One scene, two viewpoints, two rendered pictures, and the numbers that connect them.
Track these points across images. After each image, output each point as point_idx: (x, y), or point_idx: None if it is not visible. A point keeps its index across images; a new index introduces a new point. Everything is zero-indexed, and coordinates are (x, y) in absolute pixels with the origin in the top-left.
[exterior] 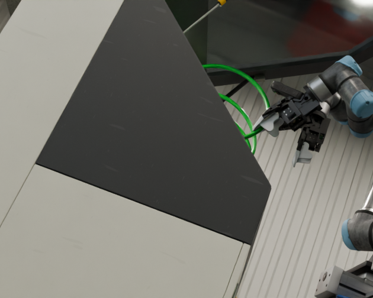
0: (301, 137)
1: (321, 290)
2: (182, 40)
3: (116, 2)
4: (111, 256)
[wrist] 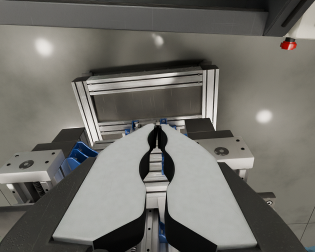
0: (3, 243)
1: (211, 139)
2: None
3: None
4: None
